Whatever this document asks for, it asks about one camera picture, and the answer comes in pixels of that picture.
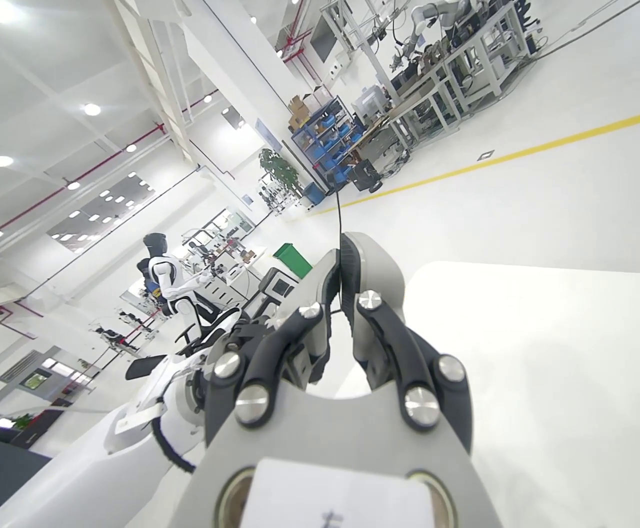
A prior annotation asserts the green plastic bin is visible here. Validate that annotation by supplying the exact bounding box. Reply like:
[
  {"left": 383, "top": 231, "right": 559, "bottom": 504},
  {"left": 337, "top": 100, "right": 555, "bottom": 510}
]
[{"left": 272, "top": 243, "right": 314, "bottom": 279}]

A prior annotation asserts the blue storage rack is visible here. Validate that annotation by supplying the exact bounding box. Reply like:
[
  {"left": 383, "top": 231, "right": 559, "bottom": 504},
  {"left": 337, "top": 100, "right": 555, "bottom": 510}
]
[{"left": 291, "top": 98, "right": 362, "bottom": 173}]

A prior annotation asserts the green potted plant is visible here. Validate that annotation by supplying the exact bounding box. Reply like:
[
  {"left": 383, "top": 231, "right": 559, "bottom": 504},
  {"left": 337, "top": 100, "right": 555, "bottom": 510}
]
[{"left": 258, "top": 148, "right": 304, "bottom": 202}]

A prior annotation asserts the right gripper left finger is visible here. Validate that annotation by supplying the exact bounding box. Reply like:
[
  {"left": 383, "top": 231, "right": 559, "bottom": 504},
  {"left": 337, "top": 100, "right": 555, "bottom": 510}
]
[{"left": 209, "top": 247, "right": 346, "bottom": 432}]

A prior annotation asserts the white office chair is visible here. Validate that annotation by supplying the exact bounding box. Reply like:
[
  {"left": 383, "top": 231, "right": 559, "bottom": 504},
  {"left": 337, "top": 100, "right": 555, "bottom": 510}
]
[{"left": 175, "top": 304, "right": 244, "bottom": 352}]

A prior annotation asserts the white workbench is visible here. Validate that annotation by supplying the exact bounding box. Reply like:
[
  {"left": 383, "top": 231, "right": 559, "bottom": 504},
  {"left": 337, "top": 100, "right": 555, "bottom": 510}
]
[{"left": 434, "top": 15, "right": 533, "bottom": 113}]

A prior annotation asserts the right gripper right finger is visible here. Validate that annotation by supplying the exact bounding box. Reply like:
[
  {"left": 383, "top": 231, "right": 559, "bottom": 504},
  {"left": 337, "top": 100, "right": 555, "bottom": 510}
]
[{"left": 339, "top": 231, "right": 474, "bottom": 457}]

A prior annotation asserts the black wheeled cart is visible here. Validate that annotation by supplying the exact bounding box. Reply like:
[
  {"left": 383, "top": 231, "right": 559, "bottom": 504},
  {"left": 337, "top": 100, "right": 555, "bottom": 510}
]
[{"left": 351, "top": 159, "right": 385, "bottom": 194}]

